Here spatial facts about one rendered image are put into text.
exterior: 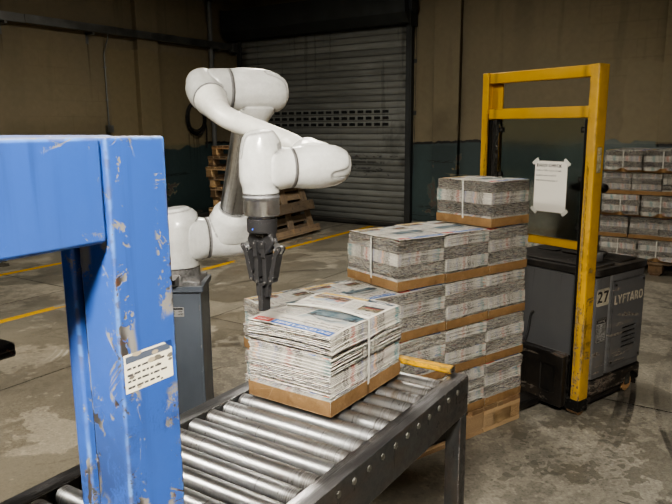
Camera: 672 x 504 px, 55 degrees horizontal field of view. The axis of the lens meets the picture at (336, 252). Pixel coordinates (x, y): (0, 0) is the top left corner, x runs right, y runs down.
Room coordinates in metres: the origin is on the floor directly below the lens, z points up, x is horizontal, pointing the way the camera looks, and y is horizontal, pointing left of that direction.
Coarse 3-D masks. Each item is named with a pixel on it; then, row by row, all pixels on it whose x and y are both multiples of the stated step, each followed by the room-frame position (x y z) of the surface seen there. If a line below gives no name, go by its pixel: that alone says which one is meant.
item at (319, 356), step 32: (256, 320) 1.74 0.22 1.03; (288, 320) 1.73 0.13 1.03; (320, 320) 1.73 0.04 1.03; (352, 320) 1.74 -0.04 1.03; (256, 352) 1.75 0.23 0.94; (288, 352) 1.68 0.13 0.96; (320, 352) 1.61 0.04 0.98; (352, 352) 1.69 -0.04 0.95; (288, 384) 1.68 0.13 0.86; (320, 384) 1.62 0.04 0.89; (352, 384) 1.69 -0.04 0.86
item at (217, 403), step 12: (216, 396) 1.76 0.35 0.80; (228, 396) 1.76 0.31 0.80; (192, 408) 1.68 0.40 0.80; (204, 408) 1.68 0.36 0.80; (216, 408) 1.69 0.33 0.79; (180, 420) 1.60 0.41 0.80; (72, 468) 1.36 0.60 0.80; (48, 480) 1.31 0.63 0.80; (60, 480) 1.31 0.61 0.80; (72, 480) 1.31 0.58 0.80; (24, 492) 1.26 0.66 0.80; (36, 492) 1.26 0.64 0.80; (48, 492) 1.26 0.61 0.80
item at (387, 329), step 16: (320, 304) 1.90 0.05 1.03; (336, 304) 1.90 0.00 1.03; (352, 304) 1.90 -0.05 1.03; (368, 304) 1.89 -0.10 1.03; (384, 304) 1.90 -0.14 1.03; (384, 320) 1.82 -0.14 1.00; (400, 320) 1.90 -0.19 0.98; (384, 336) 1.82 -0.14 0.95; (400, 336) 1.90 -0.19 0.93; (384, 352) 1.83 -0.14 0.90; (384, 368) 1.83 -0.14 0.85
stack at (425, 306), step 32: (320, 288) 2.90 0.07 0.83; (352, 288) 2.90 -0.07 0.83; (384, 288) 2.90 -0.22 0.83; (416, 288) 2.89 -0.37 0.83; (448, 288) 2.97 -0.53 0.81; (480, 288) 3.10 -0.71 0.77; (416, 320) 2.85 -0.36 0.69; (448, 320) 2.97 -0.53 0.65; (416, 352) 2.84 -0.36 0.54; (448, 352) 2.98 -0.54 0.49; (480, 352) 3.10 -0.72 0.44; (480, 384) 3.10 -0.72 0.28; (480, 416) 3.11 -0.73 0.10
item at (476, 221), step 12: (444, 216) 3.38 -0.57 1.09; (456, 216) 3.31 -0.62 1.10; (468, 216) 3.25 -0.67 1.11; (516, 216) 3.23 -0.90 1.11; (528, 216) 3.29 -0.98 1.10; (504, 264) 3.19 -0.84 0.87; (516, 264) 3.24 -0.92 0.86; (492, 312) 3.14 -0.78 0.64; (504, 312) 3.20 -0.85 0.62; (516, 348) 3.26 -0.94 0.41; (492, 360) 3.15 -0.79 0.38; (492, 396) 3.16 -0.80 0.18; (504, 396) 3.22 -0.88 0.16
